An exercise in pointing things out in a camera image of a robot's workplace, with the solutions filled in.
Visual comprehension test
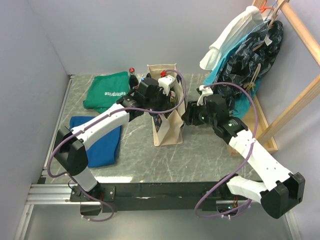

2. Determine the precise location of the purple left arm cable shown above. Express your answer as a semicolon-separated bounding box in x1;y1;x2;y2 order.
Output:
46;68;187;223

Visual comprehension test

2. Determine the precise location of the red cap cola bottle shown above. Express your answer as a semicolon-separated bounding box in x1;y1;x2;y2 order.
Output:
128;67;139;90

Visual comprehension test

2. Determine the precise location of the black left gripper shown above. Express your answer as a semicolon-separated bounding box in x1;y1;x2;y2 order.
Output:
145;86;172;114

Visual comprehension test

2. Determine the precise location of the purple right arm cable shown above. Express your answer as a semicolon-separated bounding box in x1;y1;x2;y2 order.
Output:
194;82;259;219

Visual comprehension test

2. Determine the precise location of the orange plastic hanger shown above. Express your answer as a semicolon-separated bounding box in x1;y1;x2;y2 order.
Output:
259;0;272;13

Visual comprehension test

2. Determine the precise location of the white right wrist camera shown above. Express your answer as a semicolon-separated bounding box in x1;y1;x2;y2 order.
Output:
196;85;213;106

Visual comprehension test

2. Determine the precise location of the white hanging shirt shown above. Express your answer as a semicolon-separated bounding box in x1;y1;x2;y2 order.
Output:
199;5;263;71

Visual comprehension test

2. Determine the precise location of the dark patterned hanging shirt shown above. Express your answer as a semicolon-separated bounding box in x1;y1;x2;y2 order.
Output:
207;20;284;116

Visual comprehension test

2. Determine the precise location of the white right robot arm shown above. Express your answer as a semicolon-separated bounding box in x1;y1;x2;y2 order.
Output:
182;94;306;219

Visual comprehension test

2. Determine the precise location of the red top beverage can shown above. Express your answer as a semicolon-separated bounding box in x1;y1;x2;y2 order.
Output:
170;91;177;103

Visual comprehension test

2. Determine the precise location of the aluminium frame rail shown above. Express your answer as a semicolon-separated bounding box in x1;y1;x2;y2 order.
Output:
14;74;98;240

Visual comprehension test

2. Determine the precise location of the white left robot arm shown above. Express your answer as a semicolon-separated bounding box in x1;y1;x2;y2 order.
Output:
51;75;177;201

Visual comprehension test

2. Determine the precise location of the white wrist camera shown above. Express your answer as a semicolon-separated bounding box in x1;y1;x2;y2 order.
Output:
158;70;177;96
196;85;213;106

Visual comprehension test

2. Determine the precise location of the teal hanging shirt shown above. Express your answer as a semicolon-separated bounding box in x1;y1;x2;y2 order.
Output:
203;35;251;119

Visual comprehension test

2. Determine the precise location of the folded green t-shirt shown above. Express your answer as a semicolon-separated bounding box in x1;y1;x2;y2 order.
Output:
83;71;130;114

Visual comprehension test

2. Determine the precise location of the wooden clothes rack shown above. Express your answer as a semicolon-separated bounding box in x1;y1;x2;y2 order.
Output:
217;0;320;157

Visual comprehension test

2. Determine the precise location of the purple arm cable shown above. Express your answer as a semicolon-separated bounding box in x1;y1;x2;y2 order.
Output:
194;82;259;219
46;68;187;223

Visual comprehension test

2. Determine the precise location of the folded blue cloth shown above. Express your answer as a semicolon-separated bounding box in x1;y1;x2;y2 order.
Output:
67;115;123;169

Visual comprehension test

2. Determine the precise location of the beige canvas tote bag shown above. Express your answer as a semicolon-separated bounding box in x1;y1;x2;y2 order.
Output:
147;64;186;147

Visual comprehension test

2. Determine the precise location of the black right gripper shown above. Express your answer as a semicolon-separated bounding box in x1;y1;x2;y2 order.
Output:
180;100;216;127

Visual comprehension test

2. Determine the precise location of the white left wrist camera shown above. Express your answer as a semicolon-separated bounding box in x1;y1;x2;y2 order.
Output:
158;70;177;96

